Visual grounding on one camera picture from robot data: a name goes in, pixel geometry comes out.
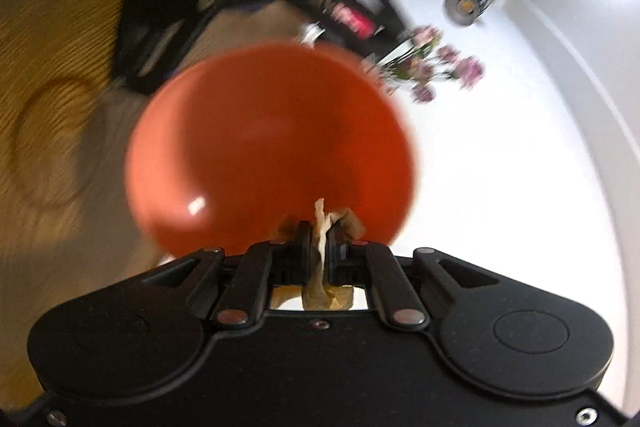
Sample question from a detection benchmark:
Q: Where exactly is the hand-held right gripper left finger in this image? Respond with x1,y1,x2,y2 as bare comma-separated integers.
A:
142,221,315,327

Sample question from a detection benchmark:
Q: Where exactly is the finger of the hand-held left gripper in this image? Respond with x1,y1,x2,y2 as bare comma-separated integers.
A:
114,7,213,95

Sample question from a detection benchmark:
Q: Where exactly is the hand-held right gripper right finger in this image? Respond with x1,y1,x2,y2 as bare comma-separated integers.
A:
325,222,501,328

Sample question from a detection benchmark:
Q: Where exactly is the brown paper towel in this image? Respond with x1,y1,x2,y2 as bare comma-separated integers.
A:
272,198,366,311

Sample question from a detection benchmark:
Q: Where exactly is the terracotta red footed bowl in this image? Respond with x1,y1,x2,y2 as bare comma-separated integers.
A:
125,42,419,259

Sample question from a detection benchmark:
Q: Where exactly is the pink flower bouquet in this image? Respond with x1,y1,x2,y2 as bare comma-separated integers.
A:
367,24,486,106

